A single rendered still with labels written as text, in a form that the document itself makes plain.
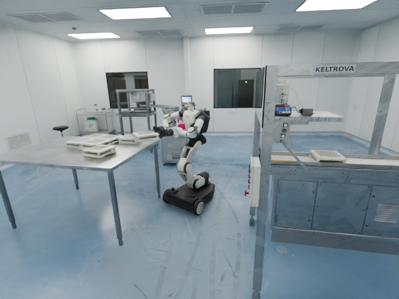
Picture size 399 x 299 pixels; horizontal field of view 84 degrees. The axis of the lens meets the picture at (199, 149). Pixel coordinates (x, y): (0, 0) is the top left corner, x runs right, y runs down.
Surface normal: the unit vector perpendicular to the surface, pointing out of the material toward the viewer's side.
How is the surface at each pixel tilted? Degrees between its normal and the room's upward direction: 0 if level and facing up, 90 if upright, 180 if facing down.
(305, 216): 90
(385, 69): 90
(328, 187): 90
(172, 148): 90
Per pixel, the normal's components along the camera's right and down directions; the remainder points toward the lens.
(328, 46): -0.07, 0.29
